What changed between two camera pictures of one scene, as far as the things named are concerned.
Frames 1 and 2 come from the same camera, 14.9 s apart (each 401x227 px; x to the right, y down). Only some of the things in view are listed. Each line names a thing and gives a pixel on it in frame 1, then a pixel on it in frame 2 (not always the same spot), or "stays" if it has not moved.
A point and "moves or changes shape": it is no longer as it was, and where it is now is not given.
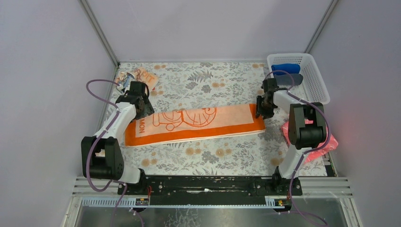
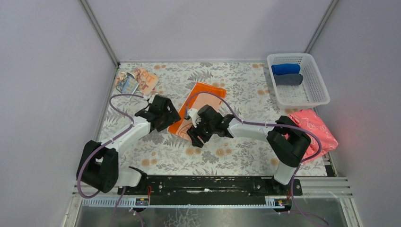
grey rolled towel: (286, 79) stays
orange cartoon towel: (182, 125) moves or changes shape
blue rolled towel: (290, 68) stays
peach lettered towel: (124, 79) stays
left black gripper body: (143, 109) → (169, 113)
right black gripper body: (263, 106) → (198, 131)
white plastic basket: (312, 88) stays
